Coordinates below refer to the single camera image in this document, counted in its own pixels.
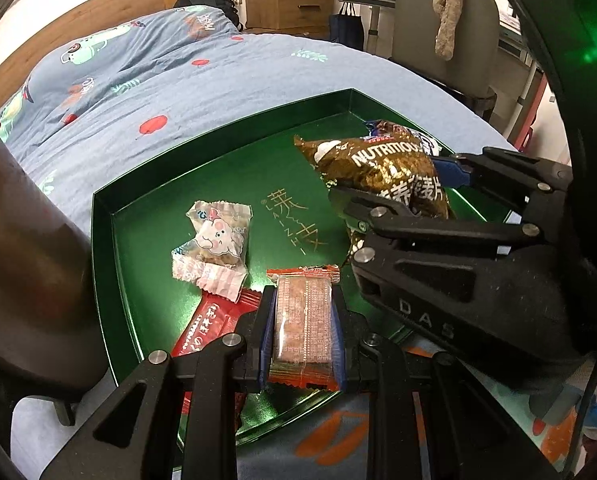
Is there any black cable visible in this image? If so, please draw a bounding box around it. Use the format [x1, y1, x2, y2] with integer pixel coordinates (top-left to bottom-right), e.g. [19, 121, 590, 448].
[571, 350, 597, 480]

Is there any beige plush scarf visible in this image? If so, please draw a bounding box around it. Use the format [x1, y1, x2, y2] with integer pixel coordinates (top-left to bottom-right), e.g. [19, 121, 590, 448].
[431, 0, 470, 62]

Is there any orange framed board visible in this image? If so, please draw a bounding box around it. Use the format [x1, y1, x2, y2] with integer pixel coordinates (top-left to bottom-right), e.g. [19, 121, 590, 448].
[509, 80, 559, 151]

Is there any brown gold snack packet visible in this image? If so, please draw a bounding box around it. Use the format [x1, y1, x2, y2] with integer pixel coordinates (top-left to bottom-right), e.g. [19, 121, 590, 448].
[293, 134, 455, 263]

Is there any red snack packet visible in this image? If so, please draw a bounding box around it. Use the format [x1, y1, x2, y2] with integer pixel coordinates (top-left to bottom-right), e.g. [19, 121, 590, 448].
[171, 287, 264, 433]

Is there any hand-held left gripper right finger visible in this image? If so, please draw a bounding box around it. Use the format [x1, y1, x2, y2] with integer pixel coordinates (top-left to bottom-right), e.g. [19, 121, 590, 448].
[329, 295, 562, 480]

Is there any grey chair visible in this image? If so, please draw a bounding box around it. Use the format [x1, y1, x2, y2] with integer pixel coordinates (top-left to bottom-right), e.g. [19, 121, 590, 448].
[391, 0, 502, 121]

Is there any blue printed blanket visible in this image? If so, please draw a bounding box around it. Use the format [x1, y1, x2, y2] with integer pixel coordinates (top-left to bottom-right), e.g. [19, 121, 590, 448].
[0, 4, 597, 480]

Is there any dark blue snack packet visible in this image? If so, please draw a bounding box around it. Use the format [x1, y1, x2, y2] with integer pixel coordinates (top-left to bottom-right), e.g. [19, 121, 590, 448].
[363, 119, 444, 158]

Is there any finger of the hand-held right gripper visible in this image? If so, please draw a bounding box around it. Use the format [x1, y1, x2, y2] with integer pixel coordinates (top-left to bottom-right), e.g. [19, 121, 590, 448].
[431, 147, 574, 211]
[329, 187, 544, 259]

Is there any black backpack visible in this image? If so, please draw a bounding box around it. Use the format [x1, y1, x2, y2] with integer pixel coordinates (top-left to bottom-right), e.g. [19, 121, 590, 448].
[172, 0, 243, 31]

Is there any green tray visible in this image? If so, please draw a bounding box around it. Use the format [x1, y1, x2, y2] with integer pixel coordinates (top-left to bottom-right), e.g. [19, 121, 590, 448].
[91, 88, 519, 453]

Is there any white pink striped snack packet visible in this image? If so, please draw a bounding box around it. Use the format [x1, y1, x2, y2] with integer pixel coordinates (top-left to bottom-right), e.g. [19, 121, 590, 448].
[171, 199, 253, 303]

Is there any orange biscuit packet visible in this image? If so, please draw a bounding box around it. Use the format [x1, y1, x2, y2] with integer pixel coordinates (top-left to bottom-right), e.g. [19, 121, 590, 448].
[266, 264, 342, 391]

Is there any dark blue tote bag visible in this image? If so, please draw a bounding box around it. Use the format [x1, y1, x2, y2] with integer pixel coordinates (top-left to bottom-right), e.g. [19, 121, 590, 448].
[329, 2, 365, 51]

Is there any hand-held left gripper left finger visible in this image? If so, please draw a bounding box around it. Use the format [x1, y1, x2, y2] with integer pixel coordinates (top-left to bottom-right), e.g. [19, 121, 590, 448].
[38, 285, 279, 480]

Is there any wooden headboard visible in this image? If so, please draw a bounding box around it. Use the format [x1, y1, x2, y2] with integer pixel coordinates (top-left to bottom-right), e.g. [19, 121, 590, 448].
[0, 0, 182, 106]

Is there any wooden drawer cabinet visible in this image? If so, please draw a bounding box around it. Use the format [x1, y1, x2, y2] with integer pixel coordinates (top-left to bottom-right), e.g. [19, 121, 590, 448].
[243, 0, 337, 36]

